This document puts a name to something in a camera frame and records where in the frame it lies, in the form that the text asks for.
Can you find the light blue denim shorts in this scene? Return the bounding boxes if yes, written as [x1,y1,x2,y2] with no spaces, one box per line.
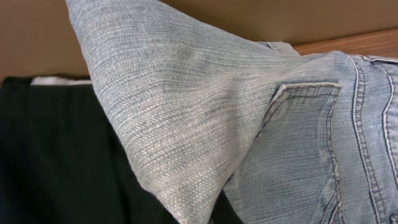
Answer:
[67,0,397,223]

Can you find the black folded garment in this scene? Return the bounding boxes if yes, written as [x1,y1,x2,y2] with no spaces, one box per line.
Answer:
[1,77,241,223]

